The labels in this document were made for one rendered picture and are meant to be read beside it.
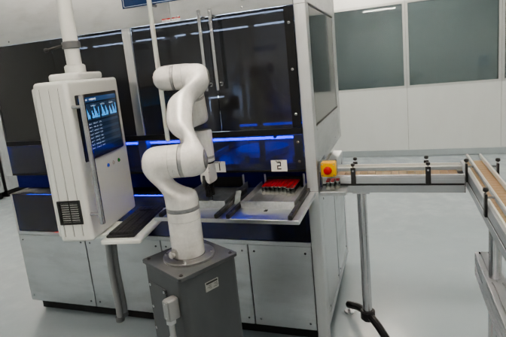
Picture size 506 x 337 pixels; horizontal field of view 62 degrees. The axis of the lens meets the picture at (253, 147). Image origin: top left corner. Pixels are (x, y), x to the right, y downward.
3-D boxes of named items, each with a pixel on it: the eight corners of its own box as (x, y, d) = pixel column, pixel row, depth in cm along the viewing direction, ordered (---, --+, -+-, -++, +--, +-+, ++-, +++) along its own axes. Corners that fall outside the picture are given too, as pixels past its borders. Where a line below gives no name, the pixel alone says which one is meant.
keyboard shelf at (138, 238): (125, 213, 243) (124, 209, 242) (172, 211, 239) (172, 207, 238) (84, 246, 199) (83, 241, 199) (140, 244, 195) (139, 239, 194)
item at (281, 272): (120, 250, 390) (105, 157, 374) (349, 262, 323) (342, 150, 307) (34, 311, 297) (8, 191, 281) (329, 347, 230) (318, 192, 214)
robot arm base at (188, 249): (181, 272, 145) (175, 222, 142) (153, 258, 159) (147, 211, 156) (224, 253, 158) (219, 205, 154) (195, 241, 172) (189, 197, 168)
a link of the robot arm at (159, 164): (196, 213, 149) (187, 146, 144) (144, 217, 150) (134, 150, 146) (202, 201, 161) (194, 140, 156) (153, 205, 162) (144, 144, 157)
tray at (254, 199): (262, 187, 232) (261, 180, 231) (309, 186, 224) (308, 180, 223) (241, 207, 201) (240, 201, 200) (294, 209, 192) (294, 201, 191)
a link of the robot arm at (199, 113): (167, 102, 190) (181, 157, 207) (202, 98, 189) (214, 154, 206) (171, 93, 198) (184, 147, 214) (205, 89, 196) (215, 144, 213)
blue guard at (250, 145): (13, 173, 278) (7, 146, 275) (305, 168, 215) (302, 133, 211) (12, 174, 277) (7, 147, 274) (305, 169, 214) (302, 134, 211)
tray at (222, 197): (205, 187, 243) (205, 181, 243) (248, 187, 235) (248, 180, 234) (177, 207, 212) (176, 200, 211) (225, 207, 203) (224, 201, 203)
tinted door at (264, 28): (222, 131, 226) (209, 16, 215) (302, 127, 212) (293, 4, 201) (222, 131, 225) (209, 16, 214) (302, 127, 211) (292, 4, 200)
